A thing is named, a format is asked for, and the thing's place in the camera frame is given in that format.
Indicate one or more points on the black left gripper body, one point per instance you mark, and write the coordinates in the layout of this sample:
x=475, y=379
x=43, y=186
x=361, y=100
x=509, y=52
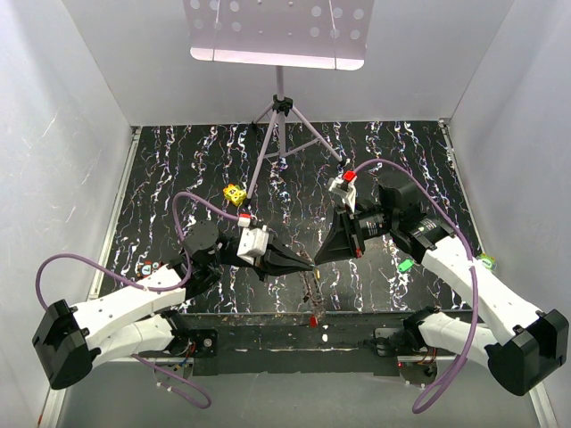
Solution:
x=235, y=260

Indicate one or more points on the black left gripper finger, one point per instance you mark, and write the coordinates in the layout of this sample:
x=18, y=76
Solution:
x=277, y=249
x=280, y=267

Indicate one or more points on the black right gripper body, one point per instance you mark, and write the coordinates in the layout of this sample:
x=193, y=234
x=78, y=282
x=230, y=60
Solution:
x=373, y=222

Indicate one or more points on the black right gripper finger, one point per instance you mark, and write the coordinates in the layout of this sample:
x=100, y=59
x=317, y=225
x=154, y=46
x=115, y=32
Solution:
x=339, y=246
x=342, y=229

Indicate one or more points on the metal key ring disc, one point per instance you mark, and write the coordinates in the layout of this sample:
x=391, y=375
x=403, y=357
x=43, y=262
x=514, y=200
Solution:
x=312, y=290

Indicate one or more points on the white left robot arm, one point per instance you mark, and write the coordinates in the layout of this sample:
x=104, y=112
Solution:
x=72, y=340

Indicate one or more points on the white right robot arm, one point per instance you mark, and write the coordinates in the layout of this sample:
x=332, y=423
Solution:
x=519, y=343

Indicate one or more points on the yellow toy block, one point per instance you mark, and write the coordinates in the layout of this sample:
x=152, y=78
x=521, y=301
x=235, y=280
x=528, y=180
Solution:
x=235, y=194

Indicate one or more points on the green tag key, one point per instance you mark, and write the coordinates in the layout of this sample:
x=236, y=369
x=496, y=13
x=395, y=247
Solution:
x=406, y=265

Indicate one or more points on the red owl toy block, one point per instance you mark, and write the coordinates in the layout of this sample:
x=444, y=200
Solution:
x=147, y=268

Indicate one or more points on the green toy block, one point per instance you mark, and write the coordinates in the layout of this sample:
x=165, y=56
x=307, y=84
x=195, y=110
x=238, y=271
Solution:
x=488, y=261

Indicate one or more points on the lilac music stand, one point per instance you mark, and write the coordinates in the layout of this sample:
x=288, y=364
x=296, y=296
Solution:
x=320, y=35

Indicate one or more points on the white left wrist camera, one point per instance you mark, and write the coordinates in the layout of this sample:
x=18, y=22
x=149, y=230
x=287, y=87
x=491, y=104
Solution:
x=254, y=240

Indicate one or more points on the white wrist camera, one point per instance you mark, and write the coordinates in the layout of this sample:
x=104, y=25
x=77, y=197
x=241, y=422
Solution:
x=344, y=186
x=254, y=240

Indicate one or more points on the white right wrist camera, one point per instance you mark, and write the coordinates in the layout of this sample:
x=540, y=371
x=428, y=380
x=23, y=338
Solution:
x=344, y=186

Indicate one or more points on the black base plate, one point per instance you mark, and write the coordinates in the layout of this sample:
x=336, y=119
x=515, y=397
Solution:
x=342, y=342

